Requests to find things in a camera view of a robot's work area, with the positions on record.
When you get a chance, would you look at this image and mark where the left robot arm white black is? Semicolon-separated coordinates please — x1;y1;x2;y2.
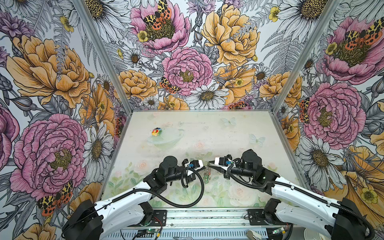
62;156;205;240

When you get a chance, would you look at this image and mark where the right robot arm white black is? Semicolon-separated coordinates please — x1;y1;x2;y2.
209;150;375;240

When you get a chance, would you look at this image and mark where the colourful small toy ball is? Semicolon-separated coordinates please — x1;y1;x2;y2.
152;128;162;137

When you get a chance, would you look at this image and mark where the white tape roll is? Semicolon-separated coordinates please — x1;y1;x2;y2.
246;230;262;240

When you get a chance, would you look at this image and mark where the white paper cup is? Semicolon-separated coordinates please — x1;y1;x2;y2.
304;228;329;240

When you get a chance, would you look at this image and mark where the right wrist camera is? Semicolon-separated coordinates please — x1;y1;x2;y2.
214;157;233;167

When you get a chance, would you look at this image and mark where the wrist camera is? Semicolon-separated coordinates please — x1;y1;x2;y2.
214;157;233;167
182;159;206;176

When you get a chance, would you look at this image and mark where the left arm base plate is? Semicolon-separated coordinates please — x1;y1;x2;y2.
138;210;168;227

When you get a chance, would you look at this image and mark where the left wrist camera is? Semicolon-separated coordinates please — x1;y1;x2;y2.
182;159;206;176

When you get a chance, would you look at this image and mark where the aluminium front rail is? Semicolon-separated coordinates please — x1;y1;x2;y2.
104;207;316;232

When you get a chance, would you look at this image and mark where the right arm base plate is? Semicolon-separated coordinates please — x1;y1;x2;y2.
245;209;287;226

